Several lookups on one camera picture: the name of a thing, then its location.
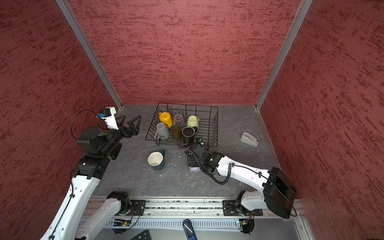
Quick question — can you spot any clear glass cup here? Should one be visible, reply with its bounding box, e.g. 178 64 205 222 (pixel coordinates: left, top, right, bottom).
173 114 185 129

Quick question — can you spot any dark green mug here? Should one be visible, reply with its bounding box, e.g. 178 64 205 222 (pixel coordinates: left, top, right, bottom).
148 150 165 171

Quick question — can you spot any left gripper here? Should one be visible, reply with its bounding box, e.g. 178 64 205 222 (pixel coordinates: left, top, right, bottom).
99 113 142 156

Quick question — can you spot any black blue handheld device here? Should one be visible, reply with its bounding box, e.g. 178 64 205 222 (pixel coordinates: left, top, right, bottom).
183 219 197 240

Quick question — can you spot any black mug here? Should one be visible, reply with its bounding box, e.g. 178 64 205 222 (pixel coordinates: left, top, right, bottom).
182 126 197 145

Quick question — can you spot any black wire dish rack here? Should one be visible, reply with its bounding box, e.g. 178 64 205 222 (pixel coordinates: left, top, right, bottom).
146 103 219 150

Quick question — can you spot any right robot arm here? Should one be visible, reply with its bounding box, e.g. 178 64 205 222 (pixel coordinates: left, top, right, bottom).
182 143 298 219

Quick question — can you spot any yellow mug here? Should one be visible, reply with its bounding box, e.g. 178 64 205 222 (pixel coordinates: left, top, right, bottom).
159 112 173 129

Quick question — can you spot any light green mug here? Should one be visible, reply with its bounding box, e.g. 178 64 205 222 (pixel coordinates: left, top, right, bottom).
187 116 200 130

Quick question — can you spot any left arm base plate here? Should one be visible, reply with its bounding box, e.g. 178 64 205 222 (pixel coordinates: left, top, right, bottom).
117 200 147 216

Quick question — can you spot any purple cup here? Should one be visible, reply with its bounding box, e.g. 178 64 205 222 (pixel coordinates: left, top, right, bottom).
189 167 201 173

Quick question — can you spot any white grey mug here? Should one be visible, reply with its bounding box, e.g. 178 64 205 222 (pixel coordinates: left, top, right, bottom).
154 122 170 141

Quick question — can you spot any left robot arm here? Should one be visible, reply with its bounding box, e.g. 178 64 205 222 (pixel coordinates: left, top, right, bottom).
42 116 142 240

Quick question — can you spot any olive glass cup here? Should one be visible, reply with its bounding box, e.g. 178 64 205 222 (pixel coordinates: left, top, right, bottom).
172 126 183 142

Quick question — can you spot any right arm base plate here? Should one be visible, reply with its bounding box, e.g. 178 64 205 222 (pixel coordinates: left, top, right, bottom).
222 200 263 217

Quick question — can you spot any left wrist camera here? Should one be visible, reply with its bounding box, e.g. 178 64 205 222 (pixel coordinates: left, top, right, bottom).
97 107 119 130

